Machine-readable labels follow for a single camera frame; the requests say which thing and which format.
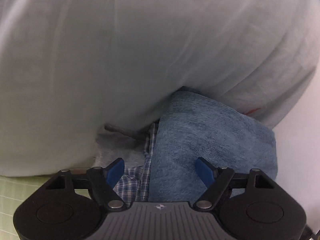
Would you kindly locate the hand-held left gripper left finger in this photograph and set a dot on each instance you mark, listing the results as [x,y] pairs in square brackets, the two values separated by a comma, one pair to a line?
[115,172]

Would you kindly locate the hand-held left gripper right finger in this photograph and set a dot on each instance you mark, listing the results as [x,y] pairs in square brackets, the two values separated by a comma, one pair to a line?
[203,171]

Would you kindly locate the blue denim jeans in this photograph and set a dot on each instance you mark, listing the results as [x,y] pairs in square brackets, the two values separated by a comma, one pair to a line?
[212,135]

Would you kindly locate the blue white checked garment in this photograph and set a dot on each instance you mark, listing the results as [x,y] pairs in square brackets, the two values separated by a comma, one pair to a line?
[135,182]

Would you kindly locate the grey folded garment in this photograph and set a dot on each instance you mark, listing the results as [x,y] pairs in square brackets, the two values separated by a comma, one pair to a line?
[117,150]

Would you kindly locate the green grid mat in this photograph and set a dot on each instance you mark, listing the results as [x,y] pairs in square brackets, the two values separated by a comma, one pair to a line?
[15,190]

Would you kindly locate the white carrot printed sheet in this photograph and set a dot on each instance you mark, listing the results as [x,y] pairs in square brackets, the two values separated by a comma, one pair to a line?
[125,55]

